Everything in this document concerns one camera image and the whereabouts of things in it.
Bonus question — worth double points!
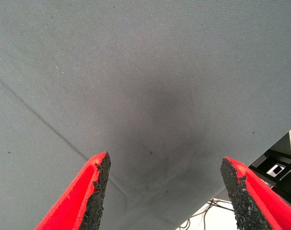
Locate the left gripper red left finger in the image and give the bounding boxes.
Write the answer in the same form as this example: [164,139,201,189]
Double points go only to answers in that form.
[34,150,112,230]

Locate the dark grey table cloth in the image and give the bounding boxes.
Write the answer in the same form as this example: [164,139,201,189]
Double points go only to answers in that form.
[0,0,291,230]

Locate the black metal frame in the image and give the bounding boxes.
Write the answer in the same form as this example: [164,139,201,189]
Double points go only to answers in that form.
[247,130,291,210]

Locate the thin black floor cables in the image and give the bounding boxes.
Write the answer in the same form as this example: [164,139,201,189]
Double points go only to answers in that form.
[180,198,235,230]

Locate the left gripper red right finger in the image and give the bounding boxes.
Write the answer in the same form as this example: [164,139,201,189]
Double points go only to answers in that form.
[220,156,291,230]

